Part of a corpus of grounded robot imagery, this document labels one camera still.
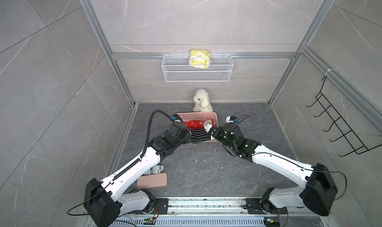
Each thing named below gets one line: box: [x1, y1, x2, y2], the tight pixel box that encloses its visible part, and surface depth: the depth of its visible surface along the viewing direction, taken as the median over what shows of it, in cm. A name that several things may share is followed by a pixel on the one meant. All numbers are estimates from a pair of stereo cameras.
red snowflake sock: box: [183, 119, 217, 129], surface depth 103 cm
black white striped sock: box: [189, 123, 214, 144], surface depth 82 cm
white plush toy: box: [192, 88, 214, 113], surface depth 100 cm
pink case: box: [136, 172, 168, 190], surface depth 82 cm
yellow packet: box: [189, 48, 211, 69], surface depth 88 cm
